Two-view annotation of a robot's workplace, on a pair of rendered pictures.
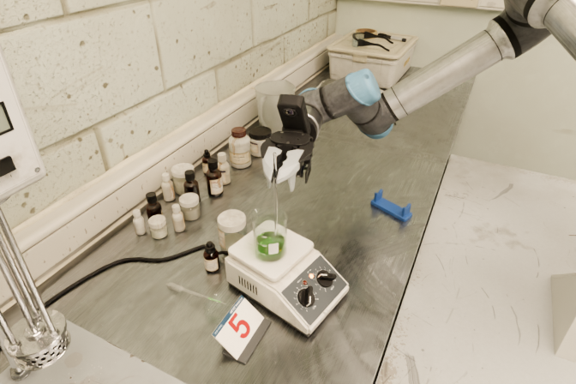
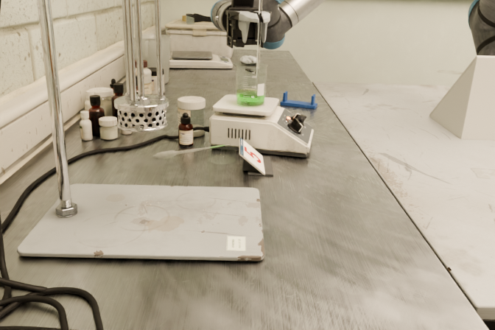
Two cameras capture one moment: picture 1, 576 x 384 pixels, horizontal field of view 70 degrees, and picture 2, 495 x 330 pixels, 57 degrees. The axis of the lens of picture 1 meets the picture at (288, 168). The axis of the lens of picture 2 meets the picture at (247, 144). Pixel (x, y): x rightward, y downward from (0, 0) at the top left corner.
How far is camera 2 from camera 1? 0.59 m
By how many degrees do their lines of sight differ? 28
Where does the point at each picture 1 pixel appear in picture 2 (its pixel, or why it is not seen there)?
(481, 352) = (422, 145)
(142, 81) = not seen: outside the picture
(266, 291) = (261, 127)
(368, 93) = not seen: outside the picture
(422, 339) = (381, 146)
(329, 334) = (320, 155)
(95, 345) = (128, 188)
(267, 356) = (285, 170)
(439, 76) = not seen: outside the picture
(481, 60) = not seen: outside the picture
